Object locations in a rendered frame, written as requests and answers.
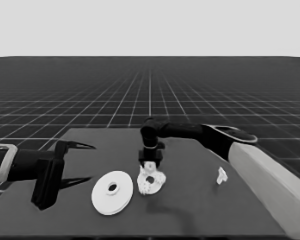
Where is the white round carrier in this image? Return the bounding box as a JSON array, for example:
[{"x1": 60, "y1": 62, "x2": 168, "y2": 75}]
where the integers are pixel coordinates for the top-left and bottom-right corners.
[{"x1": 136, "y1": 168, "x2": 167, "y2": 196}]

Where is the large thick white disc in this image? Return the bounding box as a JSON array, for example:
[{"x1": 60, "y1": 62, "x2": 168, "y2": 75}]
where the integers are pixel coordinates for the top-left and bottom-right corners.
[{"x1": 90, "y1": 170, "x2": 134, "y2": 217}]

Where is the small white T-shaped piece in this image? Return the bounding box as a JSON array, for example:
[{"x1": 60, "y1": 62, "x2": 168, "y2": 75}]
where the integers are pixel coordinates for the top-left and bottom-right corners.
[{"x1": 216, "y1": 166, "x2": 229, "y2": 186}]

